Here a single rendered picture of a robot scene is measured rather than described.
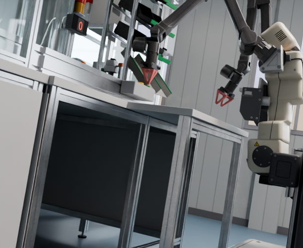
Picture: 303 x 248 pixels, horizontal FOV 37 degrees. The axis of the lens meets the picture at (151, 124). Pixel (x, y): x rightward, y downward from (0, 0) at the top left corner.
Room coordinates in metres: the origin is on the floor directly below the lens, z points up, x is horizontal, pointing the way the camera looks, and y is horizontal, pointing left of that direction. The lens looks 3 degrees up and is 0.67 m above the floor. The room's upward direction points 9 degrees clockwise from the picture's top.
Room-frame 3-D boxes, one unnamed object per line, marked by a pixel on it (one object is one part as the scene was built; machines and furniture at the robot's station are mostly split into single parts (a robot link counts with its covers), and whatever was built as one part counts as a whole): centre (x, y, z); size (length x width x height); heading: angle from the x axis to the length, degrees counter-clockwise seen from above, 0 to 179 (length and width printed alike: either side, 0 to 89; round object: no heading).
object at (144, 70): (2.13, 0.04, 1.02); 0.07 x 0.07 x 0.09; 64
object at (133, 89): (2.06, 0.08, 0.93); 0.21 x 0.07 x 0.06; 154
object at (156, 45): (2.12, 0.05, 1.16); 0.07 x 0.06 x 0.07; 79
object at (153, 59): (2.12, 0.05, 1.10); 0.10 x 0.07 x 0.07; 154
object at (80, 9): (2.11, 0.43, 1.28); 0.05 x 0.05 x 0.05
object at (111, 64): (2.23, 0.25, 1.06); 0.08 x 0.04 x 0.07; 63
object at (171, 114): (2.32, -0.05, 0.84); 0.90 x 0.70 x 0.03; 153
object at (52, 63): (1.91, 0.22, 0.91); 0.89 x 0.06 x 0.11; 154
